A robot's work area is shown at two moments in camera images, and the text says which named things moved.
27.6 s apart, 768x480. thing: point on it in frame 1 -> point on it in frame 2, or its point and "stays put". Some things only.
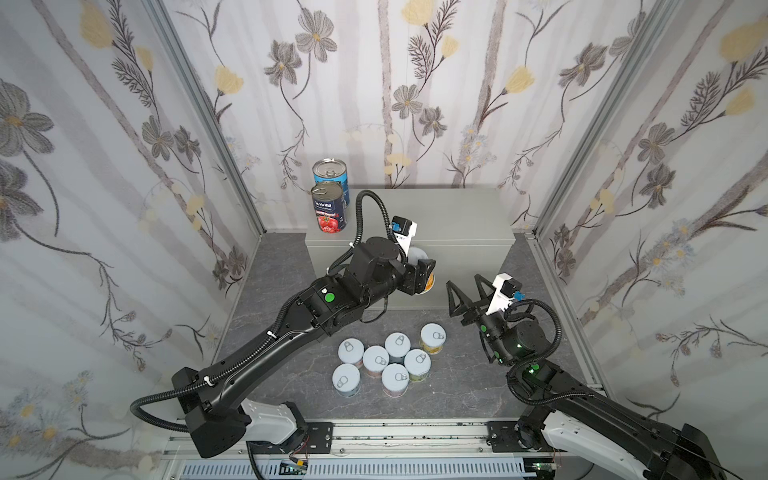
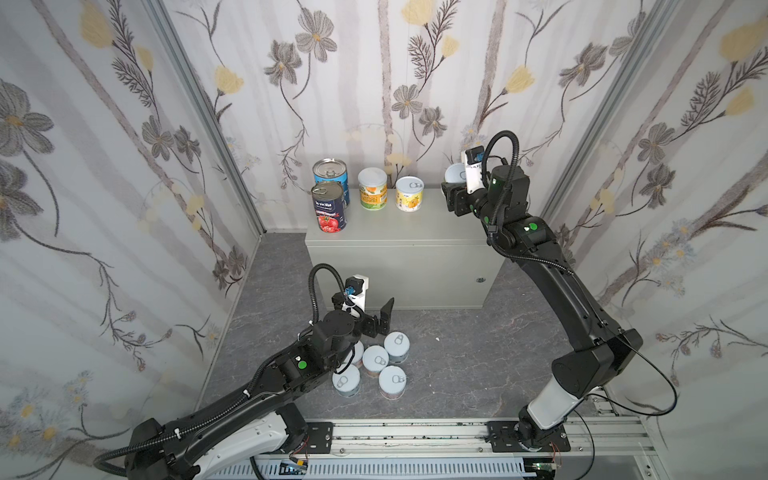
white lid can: (347, 380) stays put
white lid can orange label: (416, 254) -> (373, 191)
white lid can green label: (417, 363) -> (456, 174)
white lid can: (394, 380) stays put
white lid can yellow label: (432, 337) -> (409, 192)
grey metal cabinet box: (466, 231) stays put
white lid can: (375, 358) stays put
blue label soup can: (333, 170) stays put
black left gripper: (418, 276) -> (369, 322)
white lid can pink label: (351, 350) stays put
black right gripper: (473, 310) -> (455, 197)
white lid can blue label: (397, 345) stays put
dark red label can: (330, 206) stays put
